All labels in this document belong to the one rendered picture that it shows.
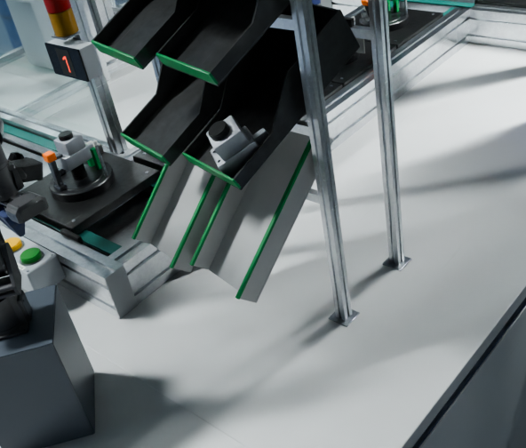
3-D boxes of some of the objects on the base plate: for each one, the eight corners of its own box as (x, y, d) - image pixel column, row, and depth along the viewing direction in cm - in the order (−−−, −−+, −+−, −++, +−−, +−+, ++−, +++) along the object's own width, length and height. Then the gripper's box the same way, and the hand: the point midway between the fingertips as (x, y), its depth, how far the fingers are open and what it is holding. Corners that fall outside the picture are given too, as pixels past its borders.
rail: (120, 319, 133) (103, 275, 127) (-92, 198, 187) (-111, 163, 181) (142, 302, 136) (126, 258, 130) (-73, 188, 190) (-91, 153, 184)
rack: (346, 327, 121) (273, -216, 76) (198, 261, 143) (73, -189, 98) (411, 260, 133) (381, -247, 88) (266, 208, 155) (180, -217, 110)
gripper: (-52, 160, 128) (-18, 230, 137) (3, 183, 117) (35, 259, 126) (-21, 145, 132) (9, 214, 141) (34, 166, 120) (63, 240, 129)
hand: (15, 220), depth 131 cm, fingers closed
